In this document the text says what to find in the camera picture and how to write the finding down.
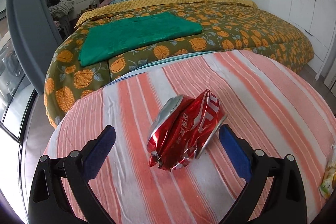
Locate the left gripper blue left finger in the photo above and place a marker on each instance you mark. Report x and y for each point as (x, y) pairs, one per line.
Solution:
(48, 201)

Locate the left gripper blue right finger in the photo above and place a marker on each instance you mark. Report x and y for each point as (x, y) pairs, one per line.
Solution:
(286, 201)

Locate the yellow wrapper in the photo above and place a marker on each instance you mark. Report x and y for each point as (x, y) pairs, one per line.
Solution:
(328, 182)

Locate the crushed red soda can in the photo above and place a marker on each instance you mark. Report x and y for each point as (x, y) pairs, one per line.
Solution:
(183, 128)

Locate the washing machine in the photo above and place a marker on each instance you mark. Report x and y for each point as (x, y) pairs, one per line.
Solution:
(11, 70)

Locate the folded green cloth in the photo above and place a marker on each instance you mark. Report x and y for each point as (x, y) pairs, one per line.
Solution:
(109, 40)

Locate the blue grey curtain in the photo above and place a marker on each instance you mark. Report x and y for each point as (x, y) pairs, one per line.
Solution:
(34, 36)

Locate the pile of clothes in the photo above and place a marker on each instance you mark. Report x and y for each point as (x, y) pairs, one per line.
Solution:
(60, 8)

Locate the yellow blanket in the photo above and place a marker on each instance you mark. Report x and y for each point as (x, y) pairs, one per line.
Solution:
(139, 4)

